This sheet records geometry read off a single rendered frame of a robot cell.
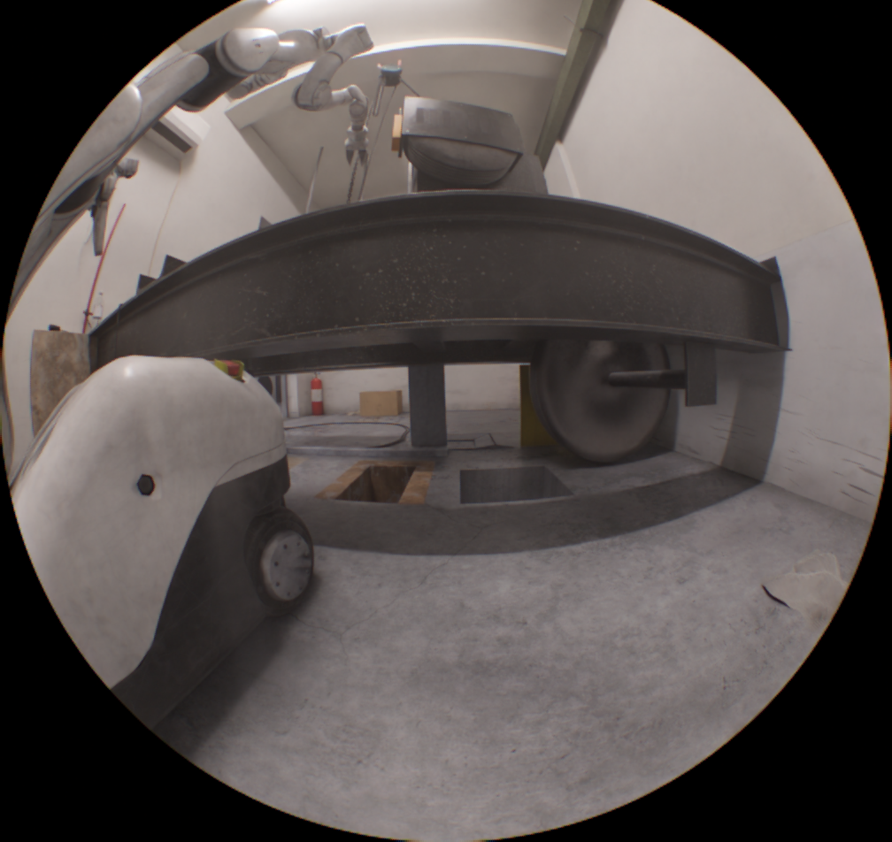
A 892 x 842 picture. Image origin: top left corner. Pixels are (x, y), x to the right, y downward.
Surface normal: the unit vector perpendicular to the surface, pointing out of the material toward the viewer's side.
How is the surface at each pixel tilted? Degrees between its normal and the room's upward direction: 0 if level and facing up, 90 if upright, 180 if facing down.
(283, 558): 90
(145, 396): 74
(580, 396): 90
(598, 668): 0
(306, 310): 90
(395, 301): 90
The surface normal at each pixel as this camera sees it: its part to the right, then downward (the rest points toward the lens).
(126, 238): 1.00, -0.04
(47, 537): 0.92, -0.24
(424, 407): 0.17, 0.04
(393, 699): -0.04, -1.00
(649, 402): -0.04, 0.05
